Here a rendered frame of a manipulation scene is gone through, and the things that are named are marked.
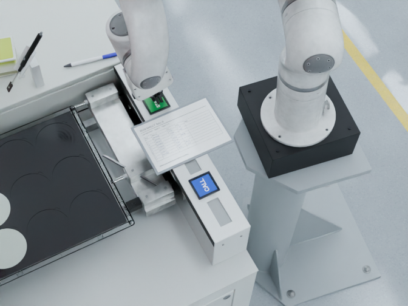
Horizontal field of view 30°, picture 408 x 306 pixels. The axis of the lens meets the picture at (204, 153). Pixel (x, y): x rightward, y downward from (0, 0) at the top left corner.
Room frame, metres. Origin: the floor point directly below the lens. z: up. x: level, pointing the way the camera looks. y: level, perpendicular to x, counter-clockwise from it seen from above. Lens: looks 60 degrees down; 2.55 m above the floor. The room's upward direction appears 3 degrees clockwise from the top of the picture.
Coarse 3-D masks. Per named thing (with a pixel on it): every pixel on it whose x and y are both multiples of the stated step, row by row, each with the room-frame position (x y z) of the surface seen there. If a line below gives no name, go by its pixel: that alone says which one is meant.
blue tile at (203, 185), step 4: (204, 176) 0.84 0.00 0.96; (208, 176) 0.84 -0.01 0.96; (196, 180) 0.82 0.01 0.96; (200, 180) 0.83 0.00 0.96; (204, 180) 0.83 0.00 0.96; (208, 180) 0.83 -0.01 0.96; (192, 184) 0.82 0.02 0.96; (196, 184) 0.82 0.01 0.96; (200, 184) 0.82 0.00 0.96; (204, 184) 0.82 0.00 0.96; (208, 184) 0.82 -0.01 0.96; (212, 184) 0.82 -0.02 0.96; (196, 188) 0.80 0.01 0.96; (200, 188) 0.80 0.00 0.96; (204, 188) 0.81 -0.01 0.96; (208, 188) 0.81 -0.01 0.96; (212, 188) 0.81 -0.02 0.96; (216, 188) 0.81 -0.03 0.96; (200, 192) 0.79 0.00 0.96; (204, 192) 0.79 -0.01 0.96; (208, 192) 0.79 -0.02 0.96; (200, 196) 0.78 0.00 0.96
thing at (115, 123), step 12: (96, 108) 1.06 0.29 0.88; (108, 108) 1.07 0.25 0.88; (120, 108) 1.07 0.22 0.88; (96, 120) 1.03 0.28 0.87; (108, 120) 1.03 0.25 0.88; (120, 120) 1.03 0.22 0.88; (108, 132) 0.99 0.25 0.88; (120, 132) 1.00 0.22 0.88; (132, 132) 1.00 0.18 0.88; (108, 144) 0.97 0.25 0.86; (120, 144) 0.96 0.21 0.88; (132, 144) 0.96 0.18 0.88; (120, 156) 0.93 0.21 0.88; (132, 156) 0.93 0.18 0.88; (144, 156) 0.93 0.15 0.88; (144, 180) 0.86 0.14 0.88; (156, 180) 0.86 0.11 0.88; (168, 204) 0.81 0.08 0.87
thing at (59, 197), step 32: (32, 128) 0.98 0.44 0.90; (64, 128) 0.99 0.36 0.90; (0, 160) 0.89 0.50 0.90; (32, 160) 0.89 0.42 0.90; (64, 160) 0.90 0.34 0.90; (0, 192) 0.80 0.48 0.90; (32, 192) 0.80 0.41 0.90; (64, 192) 0.81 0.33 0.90; (96, 192) 0.81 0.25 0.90; (32, 224) 0.72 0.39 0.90; (64, 224) 0.72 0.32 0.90; (96, 224) 0.73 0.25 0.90; (32, 256) 0.64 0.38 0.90
